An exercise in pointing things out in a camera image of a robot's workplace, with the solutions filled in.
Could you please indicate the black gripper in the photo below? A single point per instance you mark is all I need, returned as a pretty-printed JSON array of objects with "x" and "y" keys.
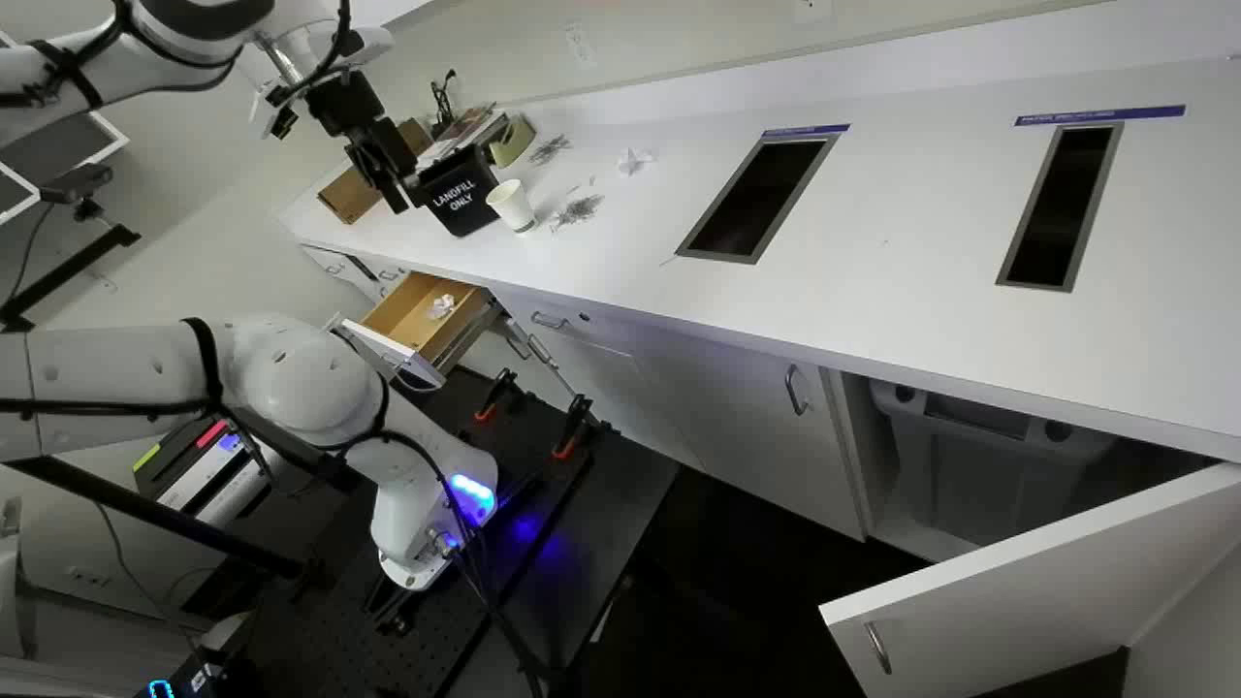
[{"x": 347, "y": 106}]

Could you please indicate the black landfill bin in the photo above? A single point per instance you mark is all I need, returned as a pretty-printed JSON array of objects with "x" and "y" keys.
[{"x": 458, "y": 192}]

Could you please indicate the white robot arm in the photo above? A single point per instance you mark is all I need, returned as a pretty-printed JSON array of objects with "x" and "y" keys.
[{"x": 285, "y": 376}]

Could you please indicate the grey bin under counter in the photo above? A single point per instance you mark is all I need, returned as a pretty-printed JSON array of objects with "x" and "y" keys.
[{"x": 979, "y": 469}]

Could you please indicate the brown cardboard box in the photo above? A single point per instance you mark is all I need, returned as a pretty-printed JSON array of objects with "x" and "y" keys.
[{"x": 352, "y": 195}]

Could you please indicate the white paper cup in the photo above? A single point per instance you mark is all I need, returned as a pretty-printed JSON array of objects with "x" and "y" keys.
[{"x": 511, "y": 201}]

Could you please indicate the open wooden drawer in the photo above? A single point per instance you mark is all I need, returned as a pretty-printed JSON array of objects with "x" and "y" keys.
[{"x": 424, "y": 324}]

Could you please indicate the pile of paper clips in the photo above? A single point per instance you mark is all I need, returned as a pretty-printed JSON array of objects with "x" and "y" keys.
[{"x": 577, "y": 212}]

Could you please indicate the black clamp with red tip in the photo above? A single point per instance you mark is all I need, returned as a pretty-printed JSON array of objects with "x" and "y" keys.
[{"x": 490, "y": 404}]

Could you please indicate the control box with coloured buttons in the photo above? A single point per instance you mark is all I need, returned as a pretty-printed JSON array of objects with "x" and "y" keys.
[{"x": 202, "y": 469}]

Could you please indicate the closed white cabinet door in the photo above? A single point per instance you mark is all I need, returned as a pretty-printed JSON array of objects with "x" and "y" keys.
[{"x": 744, "y": 417}]

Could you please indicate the blue label strip right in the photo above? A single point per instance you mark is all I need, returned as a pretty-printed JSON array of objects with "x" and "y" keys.
[{"x": 1099, "y": 115}]

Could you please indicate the open white cabinet door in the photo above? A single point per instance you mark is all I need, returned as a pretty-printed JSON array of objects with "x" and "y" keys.
[{"x": 1045, "y": 598}]

